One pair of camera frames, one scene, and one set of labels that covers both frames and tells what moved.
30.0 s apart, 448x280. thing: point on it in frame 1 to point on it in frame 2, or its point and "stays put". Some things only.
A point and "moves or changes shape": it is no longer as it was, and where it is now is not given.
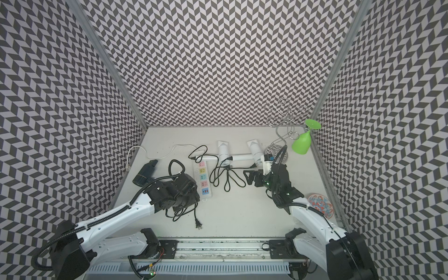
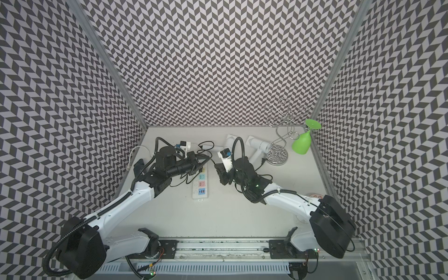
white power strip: [201, 174] stays put
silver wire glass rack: [284, 117] stays put
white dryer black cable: [230, 171] moves or changes shape
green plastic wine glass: [301, 144] stays put
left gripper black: [194, 198] to [194, 160]
